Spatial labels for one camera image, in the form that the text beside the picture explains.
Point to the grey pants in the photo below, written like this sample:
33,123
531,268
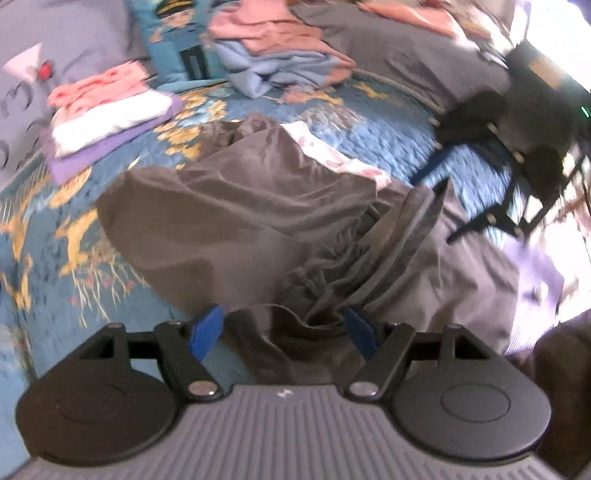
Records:
231,207

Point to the blue patterned bedspread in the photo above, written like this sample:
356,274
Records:
46,286

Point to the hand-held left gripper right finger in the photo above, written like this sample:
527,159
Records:
362,334

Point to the pink folded garment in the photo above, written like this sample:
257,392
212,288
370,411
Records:
92,90

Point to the white floral cloth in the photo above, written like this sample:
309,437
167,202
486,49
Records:
323,152

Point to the pink cloth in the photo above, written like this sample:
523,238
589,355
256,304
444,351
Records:
415,16

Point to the stack of folded clothes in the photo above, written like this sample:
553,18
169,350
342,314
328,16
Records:
78,164

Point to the lavender bed sheet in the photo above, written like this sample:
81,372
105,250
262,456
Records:
531,286

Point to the pink clothes pile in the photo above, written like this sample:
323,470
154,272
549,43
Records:
268,27

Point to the person's brown clothing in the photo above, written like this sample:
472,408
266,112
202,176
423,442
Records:
568,392

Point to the white folded garment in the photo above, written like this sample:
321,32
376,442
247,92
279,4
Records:
111,120

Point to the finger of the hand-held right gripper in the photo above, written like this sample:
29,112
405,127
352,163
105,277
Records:
441,162
480,224

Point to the blue figure print cushion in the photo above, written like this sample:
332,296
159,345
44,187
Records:
175,50

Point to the grey-blue printed pillow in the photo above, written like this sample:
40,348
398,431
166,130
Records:
83,37

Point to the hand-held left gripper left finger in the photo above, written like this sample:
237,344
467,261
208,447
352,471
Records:
205,332

